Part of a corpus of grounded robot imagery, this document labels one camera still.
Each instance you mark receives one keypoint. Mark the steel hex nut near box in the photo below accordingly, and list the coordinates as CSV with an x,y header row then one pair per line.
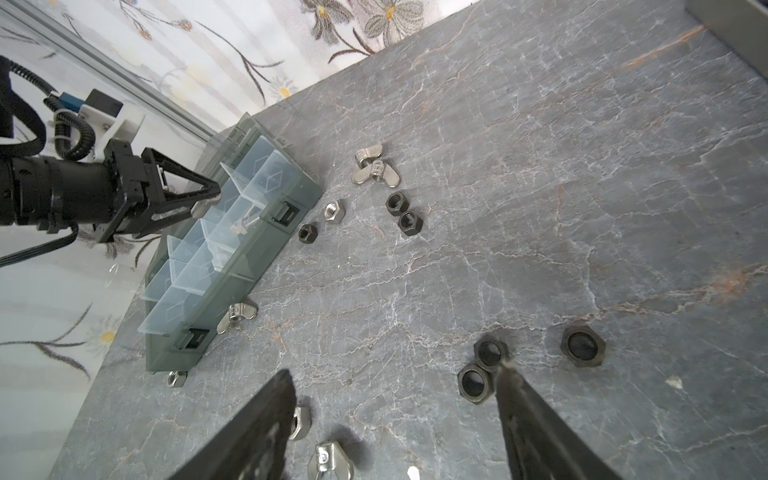
x,y
334,212

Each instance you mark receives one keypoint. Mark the black nut pair left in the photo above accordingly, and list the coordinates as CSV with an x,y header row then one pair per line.
x,y
409,222

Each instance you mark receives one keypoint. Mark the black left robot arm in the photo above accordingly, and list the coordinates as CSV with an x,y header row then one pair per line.
x,y
68,162

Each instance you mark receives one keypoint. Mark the black nut pair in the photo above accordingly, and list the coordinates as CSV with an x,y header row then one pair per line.
x,y
477,381
409,222

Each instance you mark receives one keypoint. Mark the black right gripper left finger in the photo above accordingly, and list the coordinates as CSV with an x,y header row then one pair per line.
x,y
253,444

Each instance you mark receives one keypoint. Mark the black hex nut near box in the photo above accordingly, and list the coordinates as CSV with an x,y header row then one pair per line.
x,y
308,233

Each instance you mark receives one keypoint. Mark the grey metal tool tray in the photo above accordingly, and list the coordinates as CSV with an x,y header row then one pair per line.
x,y
740,24

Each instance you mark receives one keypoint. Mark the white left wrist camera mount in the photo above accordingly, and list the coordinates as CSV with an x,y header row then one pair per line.
x,y
109,117

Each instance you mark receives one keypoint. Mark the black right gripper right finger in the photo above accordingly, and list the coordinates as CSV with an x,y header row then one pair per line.
x,y
539,444

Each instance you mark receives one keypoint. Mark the steel wing nut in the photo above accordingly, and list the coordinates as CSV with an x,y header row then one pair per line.
x,y
330,461
371,166
236,313

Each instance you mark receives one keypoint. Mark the steel hex nut front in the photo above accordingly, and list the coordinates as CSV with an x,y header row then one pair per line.
x,y
301,423

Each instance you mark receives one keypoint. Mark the black nut pair right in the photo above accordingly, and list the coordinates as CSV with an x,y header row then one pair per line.
x,y
477,381

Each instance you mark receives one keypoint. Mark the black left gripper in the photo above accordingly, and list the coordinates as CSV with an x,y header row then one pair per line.
x,y
151,192

